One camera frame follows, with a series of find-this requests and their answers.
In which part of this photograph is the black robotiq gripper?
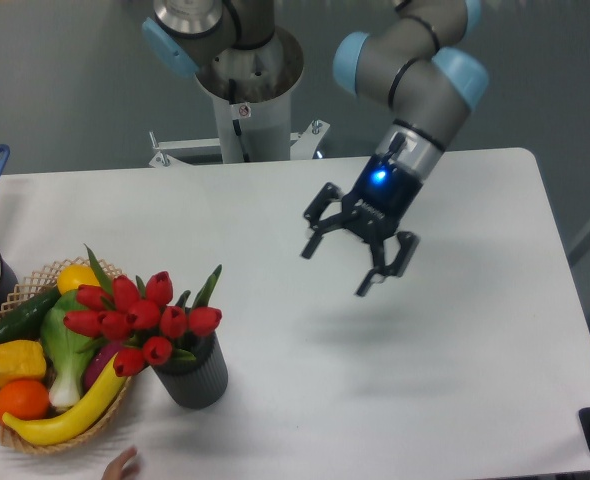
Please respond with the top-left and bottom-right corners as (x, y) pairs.
(301, 155), (423, 297)

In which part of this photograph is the red tulip bouquet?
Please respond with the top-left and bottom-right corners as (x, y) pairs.
(63, 250), (223, 377)

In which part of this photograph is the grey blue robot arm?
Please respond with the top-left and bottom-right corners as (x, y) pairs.
(142, 1), (489, 296)

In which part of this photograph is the dark grey ribbed vase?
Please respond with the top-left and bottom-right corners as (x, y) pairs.
(153, 333), (229, 409)

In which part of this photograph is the person's hand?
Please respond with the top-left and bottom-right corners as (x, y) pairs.
(101, 446), (141, 480)

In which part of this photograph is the purple sweet potato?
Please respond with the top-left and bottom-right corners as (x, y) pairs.
(82, 342), (124, 392)

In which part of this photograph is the yellow lemon squash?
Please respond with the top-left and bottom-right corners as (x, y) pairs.
(56, 264), (100, 295)

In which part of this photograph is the green bok choy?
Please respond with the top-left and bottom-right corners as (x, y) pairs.
(40, 290), (95, 411)

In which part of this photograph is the yellow banana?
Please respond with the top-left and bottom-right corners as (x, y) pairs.
(2, 354), (127, 447)

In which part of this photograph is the green cucumber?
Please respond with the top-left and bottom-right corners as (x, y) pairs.
(0, 288), (61, 344)

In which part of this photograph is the woven wicker basket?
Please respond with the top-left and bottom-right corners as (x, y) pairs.
(0, 257), (132, 455)

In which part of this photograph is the orange fruit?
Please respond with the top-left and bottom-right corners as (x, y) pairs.
(0, 379), (50, 421)

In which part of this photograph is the yellow bell pepper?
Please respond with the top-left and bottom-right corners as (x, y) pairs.
(0, 340), (47, 387)

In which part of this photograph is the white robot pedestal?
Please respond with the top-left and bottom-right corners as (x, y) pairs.
(143, 20), (330, 167)

